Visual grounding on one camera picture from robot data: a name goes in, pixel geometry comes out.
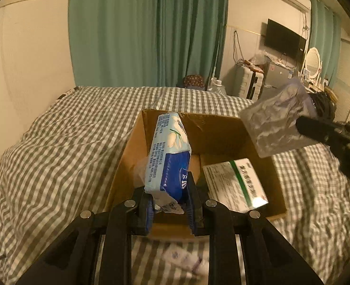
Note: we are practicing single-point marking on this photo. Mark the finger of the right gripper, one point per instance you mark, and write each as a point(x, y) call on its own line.
point(319, 130)

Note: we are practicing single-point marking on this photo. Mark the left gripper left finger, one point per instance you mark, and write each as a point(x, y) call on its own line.
point(95, 248)

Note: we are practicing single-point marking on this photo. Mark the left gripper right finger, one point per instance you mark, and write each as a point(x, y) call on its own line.
point(244, 248)

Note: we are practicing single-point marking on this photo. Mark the blue blister pill pack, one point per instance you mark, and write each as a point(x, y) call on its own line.
point(271, 121)

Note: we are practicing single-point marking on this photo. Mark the white purple cream tube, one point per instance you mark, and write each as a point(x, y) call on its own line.
point(185, 260)

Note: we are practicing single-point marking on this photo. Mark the white green medicine box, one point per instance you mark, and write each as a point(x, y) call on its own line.
point(236, 185)

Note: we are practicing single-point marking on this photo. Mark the blue white tissue pack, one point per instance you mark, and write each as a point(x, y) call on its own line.
point(166, 172)

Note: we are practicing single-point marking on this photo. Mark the clear round cotton swab jar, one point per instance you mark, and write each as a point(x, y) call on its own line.
point(138, 172)

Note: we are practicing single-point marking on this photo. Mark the black bag on chair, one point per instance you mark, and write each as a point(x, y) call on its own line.
point(324, 106)

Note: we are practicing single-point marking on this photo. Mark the wooden vanity desk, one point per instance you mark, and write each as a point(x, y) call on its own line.
point(319, 88)

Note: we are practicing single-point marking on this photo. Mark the oval white vanity mirror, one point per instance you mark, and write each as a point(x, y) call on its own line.
point(313, 63)

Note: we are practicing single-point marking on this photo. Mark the small silver fridge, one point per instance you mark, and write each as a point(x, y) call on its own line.
point(276, 75)

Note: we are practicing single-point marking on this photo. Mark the white suitcase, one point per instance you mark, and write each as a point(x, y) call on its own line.
point(247, 83)

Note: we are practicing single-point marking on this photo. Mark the grey checkered bed cover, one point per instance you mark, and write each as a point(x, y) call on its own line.
point(64, 164)

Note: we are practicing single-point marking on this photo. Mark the green curtain right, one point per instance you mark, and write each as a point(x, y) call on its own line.
point(325, 36)

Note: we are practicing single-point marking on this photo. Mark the green curtain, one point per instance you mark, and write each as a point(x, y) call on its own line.
point(325, 36)
point(135, 43)

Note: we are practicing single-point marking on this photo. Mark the open cardboard box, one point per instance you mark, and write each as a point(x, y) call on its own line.
point(214, 139)

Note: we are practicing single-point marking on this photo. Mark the clear water jug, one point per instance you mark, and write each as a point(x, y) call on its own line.
point(216, 86)

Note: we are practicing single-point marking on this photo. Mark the brown patterned basket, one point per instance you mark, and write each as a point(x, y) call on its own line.
point(194, 82)

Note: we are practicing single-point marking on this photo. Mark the green curtain centre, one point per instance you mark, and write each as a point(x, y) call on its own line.
point(135, 43)

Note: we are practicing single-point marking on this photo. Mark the black wall television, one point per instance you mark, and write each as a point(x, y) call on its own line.
point(285, 41)

